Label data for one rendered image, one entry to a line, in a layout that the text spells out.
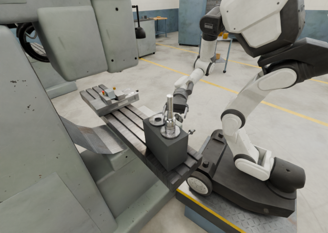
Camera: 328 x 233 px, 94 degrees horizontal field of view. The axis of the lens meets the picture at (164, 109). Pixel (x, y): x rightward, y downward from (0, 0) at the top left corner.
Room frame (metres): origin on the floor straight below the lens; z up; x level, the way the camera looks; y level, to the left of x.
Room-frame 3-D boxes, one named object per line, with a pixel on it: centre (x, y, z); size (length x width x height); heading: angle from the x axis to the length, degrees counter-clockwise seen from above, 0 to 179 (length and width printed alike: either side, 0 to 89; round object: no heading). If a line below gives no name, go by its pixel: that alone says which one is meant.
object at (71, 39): (0.72, 0.40, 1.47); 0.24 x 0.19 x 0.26; 42
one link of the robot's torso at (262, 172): (0.65, -0.62, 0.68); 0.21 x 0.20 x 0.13; 54
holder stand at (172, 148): (0.55, 0.00, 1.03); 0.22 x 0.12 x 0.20; 34
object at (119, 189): (0.87, 0.24, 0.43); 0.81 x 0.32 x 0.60; 132
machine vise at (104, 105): (1.05, 0.38, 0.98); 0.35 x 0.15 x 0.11; 130
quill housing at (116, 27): (0.85, 0.26, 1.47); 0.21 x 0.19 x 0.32; 42
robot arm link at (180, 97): (0.69, -0.08, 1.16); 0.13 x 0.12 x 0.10; 74
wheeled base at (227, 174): (0.67, -0.59, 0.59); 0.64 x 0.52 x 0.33; 54
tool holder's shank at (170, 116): (0.51, -0.03, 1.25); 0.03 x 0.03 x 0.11
